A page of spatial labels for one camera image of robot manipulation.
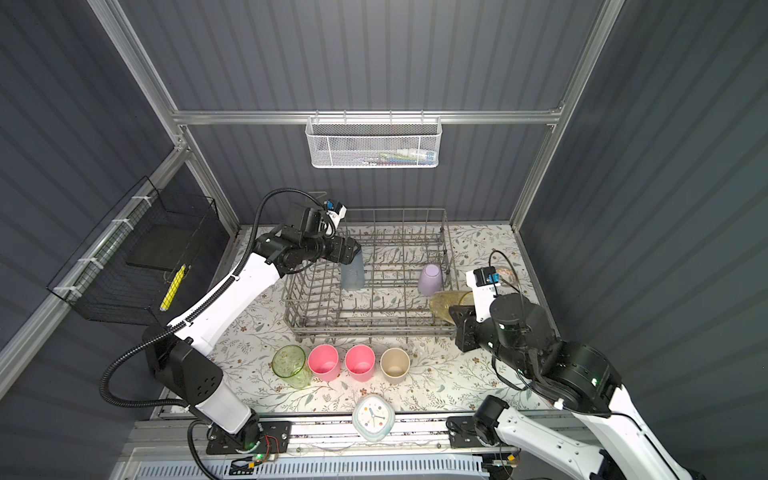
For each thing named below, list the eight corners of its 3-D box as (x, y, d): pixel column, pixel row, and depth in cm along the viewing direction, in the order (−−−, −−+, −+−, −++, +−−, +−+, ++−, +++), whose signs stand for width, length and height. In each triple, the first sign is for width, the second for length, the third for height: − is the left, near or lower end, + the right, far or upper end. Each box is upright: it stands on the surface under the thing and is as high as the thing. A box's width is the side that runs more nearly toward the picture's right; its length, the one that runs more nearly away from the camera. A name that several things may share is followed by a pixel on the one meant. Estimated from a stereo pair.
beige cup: (381, 389, 83) (380, 377, 74) (381, 361, 88) (380, 346, 79) (410, 389, 83) (412, 377, 74) (409, 361, 88) (410, 346, 79)
